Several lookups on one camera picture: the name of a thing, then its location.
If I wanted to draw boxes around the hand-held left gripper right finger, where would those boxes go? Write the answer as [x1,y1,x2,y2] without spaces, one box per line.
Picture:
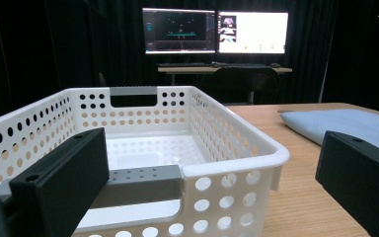
[315,129,379,237]

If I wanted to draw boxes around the bright white screen monitor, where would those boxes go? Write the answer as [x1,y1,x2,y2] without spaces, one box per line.
[216,10,290,55]

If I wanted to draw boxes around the black office chair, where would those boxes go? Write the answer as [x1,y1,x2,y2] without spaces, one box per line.
[206,65,280,106]

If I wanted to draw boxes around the dark screen monitor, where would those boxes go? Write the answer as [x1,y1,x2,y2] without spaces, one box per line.
[141,7,217,55]

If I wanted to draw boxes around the light blue cloth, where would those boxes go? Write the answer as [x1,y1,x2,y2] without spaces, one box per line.
[279,109,379,158]

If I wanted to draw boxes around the black curtain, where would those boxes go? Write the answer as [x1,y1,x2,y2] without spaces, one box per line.
[0,0,379,124]

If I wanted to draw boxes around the wooden desk with monitors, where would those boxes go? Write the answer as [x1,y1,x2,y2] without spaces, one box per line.
[157,65,293,86]

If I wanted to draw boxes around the white perforated plastic basket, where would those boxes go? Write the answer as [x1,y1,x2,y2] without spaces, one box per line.
[0,85,291,237]

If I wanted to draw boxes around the black keyboard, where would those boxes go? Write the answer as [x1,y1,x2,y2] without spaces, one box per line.
[157,61,213,68]

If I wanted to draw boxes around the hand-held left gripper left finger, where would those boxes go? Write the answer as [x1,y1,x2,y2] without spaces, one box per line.
[8,127,111,237]

